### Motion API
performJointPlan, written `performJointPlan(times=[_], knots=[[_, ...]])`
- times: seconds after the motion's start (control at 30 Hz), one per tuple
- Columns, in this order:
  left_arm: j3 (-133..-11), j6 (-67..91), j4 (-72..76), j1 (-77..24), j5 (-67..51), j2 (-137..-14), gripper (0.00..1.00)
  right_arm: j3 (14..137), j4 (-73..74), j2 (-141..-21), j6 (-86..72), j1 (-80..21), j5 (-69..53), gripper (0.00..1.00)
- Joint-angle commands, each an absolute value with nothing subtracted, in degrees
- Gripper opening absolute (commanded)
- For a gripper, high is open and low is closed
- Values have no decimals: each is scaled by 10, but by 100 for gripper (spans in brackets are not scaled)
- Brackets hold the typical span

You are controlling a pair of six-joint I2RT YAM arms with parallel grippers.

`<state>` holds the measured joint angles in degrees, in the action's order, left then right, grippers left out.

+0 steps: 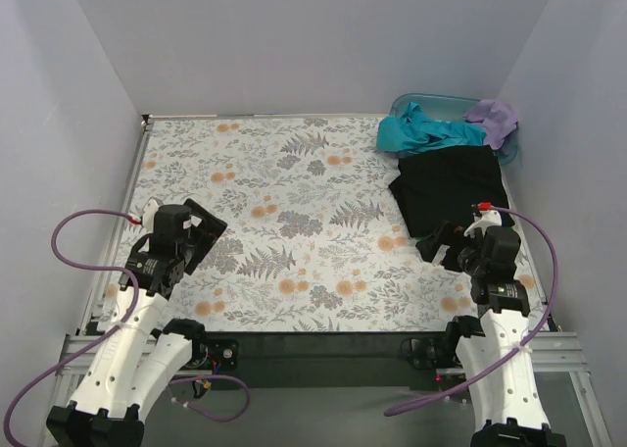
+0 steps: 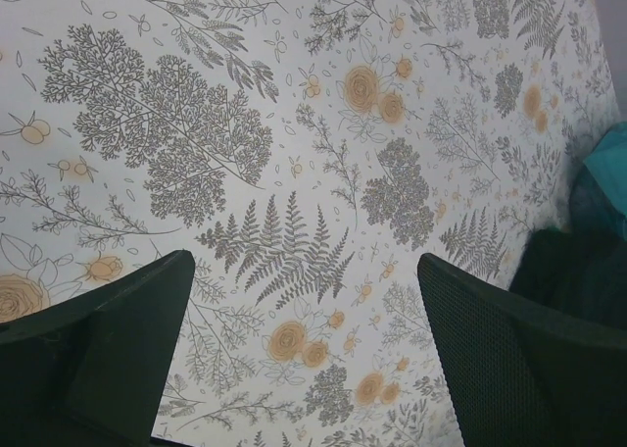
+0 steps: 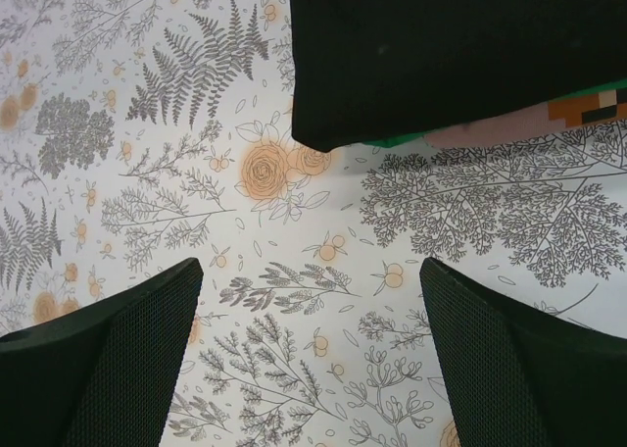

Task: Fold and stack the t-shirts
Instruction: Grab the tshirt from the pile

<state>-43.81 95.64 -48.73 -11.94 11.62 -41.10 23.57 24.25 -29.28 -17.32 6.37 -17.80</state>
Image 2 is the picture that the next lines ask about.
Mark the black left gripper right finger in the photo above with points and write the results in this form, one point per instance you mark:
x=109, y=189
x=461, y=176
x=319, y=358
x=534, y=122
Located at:
x=521, y=374

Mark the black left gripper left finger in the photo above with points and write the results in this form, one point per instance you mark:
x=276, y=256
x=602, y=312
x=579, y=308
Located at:
x=91, y=371

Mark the teal t shirt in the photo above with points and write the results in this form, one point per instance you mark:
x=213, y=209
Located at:
x=608, y=166

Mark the floral tablecloth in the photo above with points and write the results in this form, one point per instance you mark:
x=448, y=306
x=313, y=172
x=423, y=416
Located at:
x=307, y=152

